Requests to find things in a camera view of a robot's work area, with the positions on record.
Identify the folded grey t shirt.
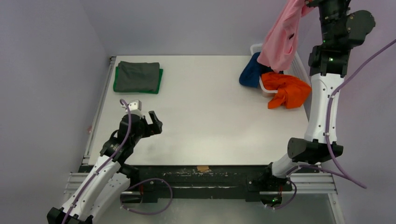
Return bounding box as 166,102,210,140
113,61,161,93

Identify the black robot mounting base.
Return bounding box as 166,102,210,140
77,164,321,205

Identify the folded green t shirt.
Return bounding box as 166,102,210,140
113,66,163,94

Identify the orange t shirt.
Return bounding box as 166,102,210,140
261,72,312,109

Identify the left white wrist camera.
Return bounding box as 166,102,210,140
126,100,143,118

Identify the white plastic basket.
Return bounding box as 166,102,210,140
250,44,311,98

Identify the navy blue t shirt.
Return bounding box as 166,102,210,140
239,52,273,88

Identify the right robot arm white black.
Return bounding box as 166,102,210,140
257,0,375,190

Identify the pink t shirt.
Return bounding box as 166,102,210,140
257,0,313,72

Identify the brown tape piece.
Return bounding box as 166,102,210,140
197,165,210,173

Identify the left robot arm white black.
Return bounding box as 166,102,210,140
47,111,163,224

